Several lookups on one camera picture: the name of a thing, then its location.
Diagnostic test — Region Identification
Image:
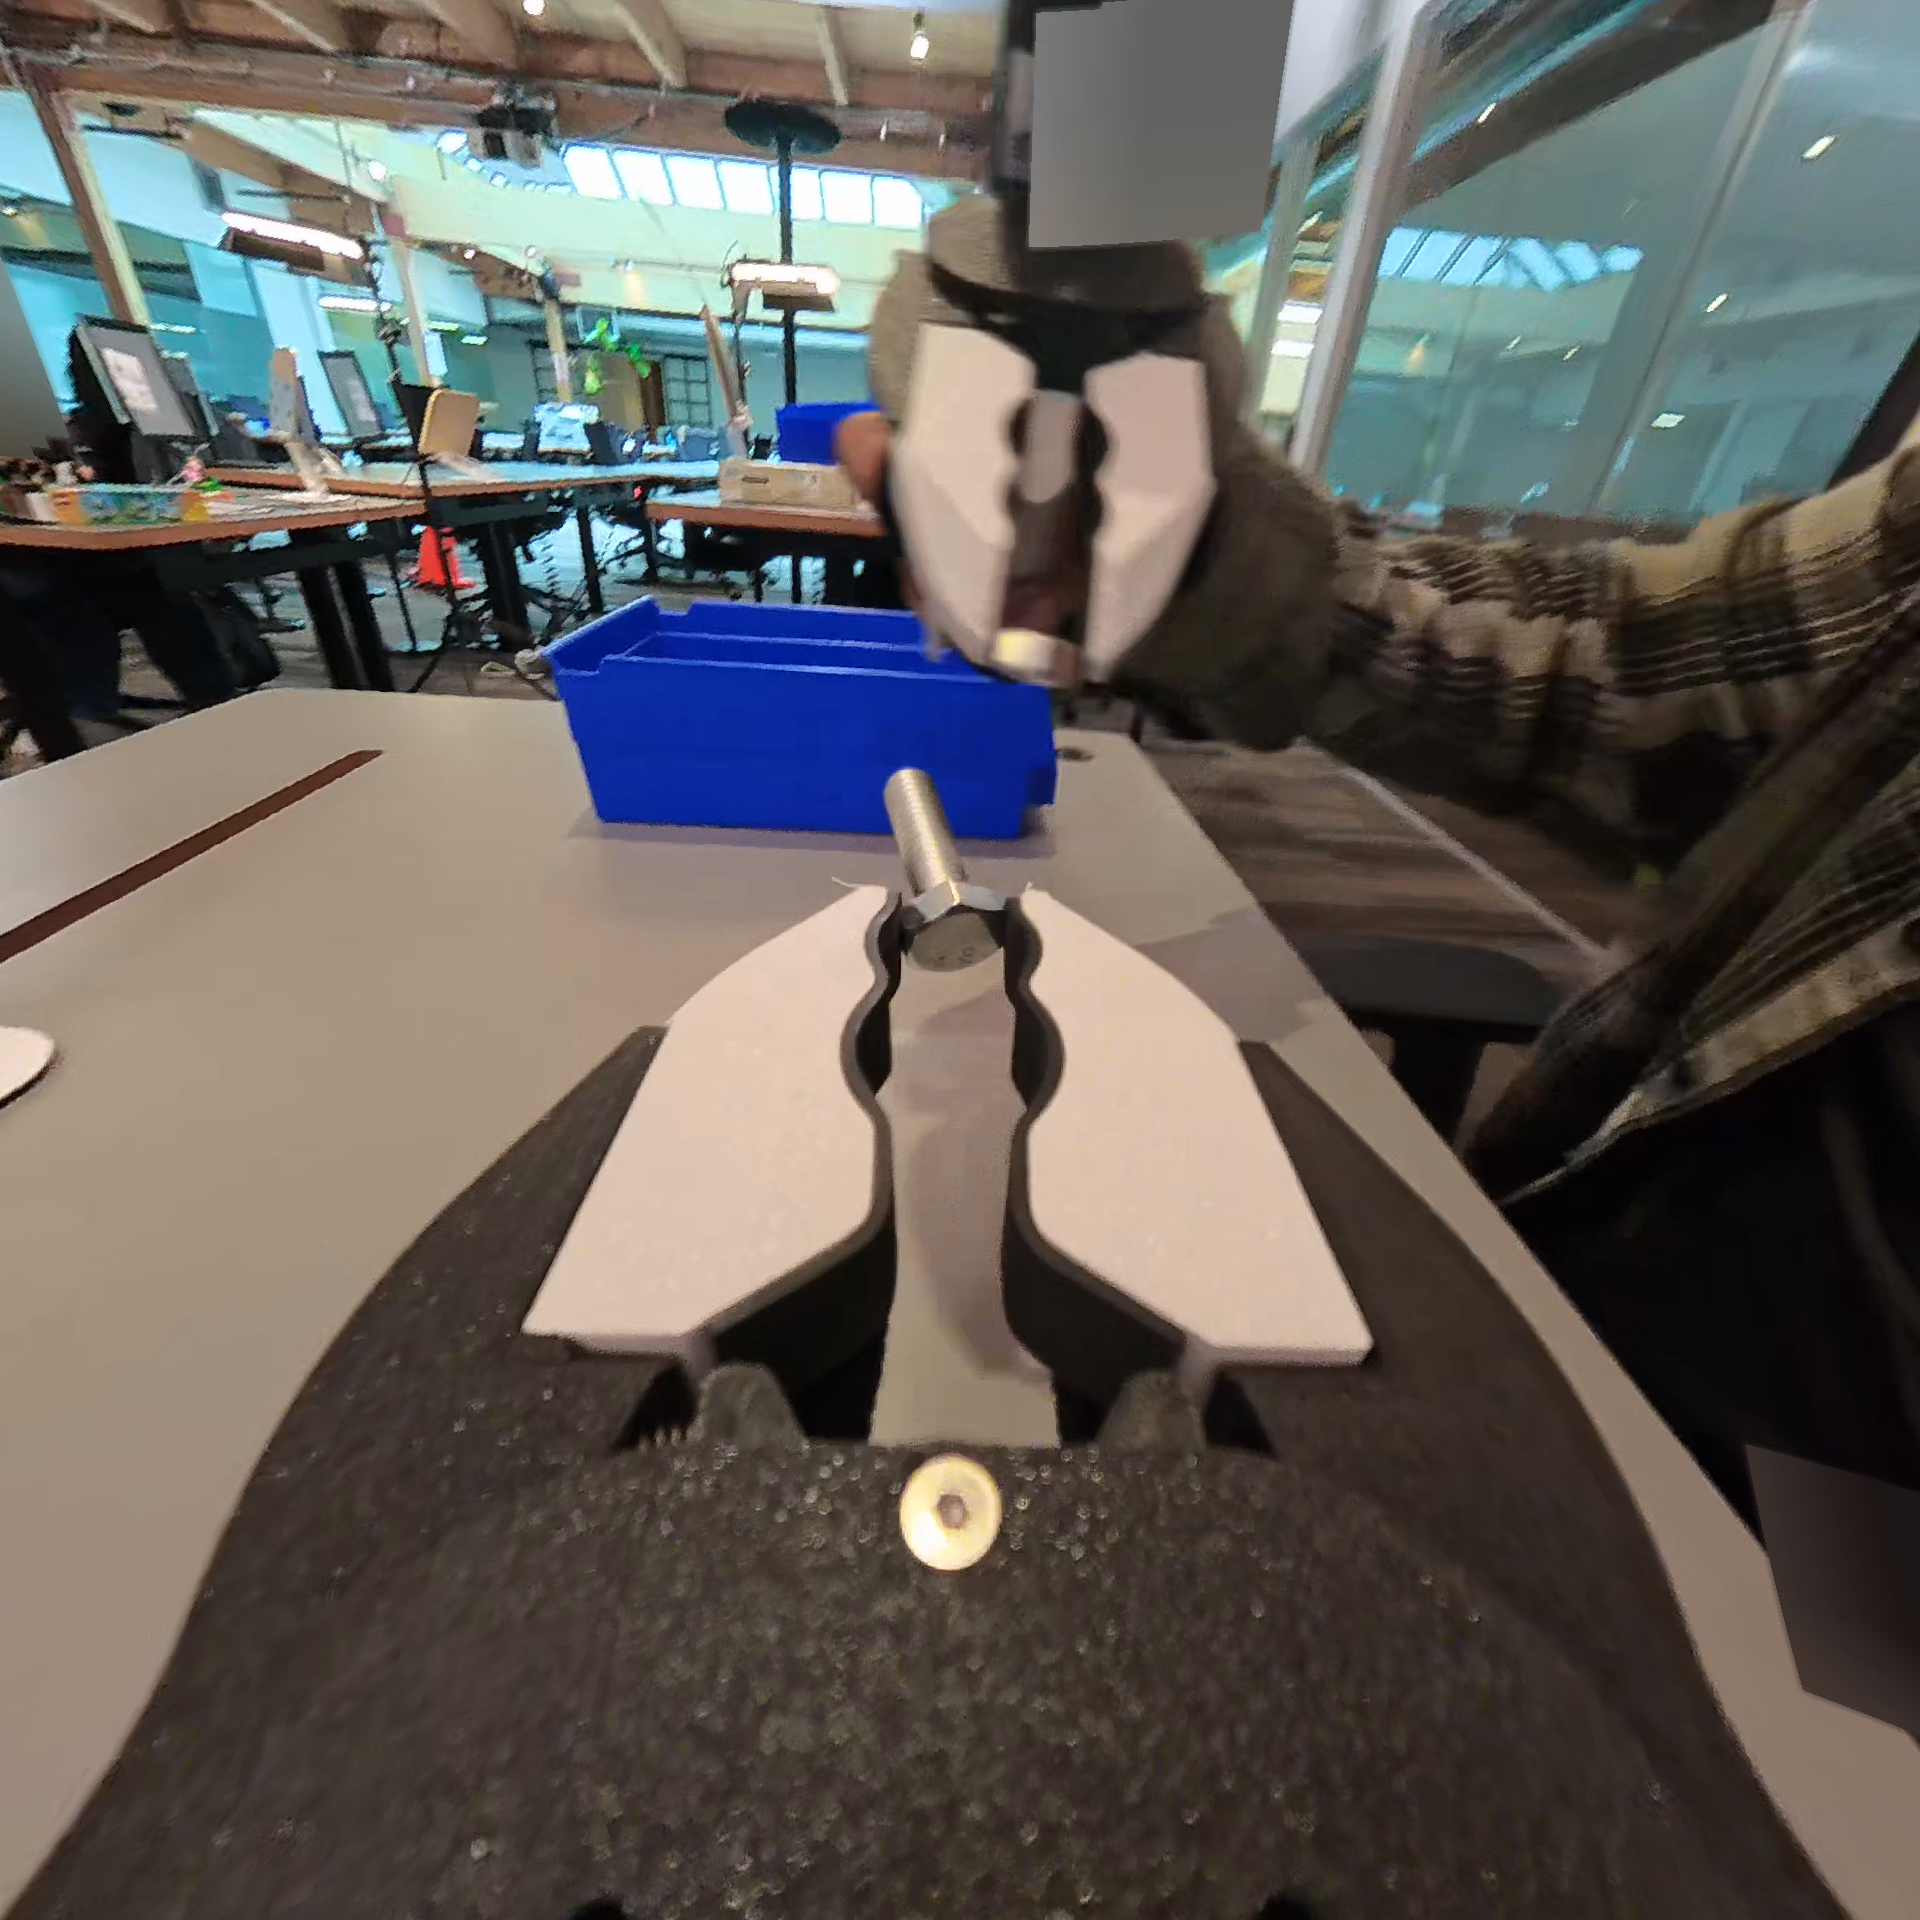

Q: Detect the dark grey chair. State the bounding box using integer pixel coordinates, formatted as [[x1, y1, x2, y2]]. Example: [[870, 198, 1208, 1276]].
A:
[[1146, 735, 1607, 1143]]

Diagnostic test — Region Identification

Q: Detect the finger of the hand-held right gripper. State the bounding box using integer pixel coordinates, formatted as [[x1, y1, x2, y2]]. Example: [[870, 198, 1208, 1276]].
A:
[[885, 322, 1044, 662], [1077, 356, 1221, 680]]

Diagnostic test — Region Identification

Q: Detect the person's torso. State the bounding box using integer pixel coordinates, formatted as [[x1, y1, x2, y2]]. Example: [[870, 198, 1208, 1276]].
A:
[[1462, 631, 1920, 1518]]

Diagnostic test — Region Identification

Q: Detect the colourful toy box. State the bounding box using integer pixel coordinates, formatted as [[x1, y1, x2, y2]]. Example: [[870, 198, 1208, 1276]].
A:
[[45, 483, 212, 527]]

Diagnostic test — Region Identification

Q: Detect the cardboard box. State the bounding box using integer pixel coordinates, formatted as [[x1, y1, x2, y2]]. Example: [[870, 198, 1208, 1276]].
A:
[[717, 456, 860, 510]]

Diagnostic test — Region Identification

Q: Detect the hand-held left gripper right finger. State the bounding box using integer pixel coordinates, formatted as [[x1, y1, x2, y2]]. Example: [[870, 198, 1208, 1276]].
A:
[[1014, 890, 1376, 1367]]

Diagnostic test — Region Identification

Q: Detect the silver hex bolt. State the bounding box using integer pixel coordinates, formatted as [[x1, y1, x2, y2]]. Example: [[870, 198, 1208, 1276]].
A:
[[881, 766, 1008, 974]]

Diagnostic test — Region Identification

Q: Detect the long wooden desk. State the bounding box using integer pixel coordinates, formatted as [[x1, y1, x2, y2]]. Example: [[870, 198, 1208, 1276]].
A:
[[0, 456, 722, 706]]

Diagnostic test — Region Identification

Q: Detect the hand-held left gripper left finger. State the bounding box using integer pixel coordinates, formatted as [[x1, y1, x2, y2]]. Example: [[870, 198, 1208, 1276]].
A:
[[520, 884, 902, 1367]]

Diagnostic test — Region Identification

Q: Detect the black monitor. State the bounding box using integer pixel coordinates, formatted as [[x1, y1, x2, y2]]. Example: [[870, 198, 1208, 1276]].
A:
[[65, 318, 212, 444]]

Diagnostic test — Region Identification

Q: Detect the person's right forearm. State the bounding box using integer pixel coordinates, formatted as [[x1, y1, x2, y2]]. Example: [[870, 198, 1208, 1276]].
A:
[[1111, 404, 1920, 903]]

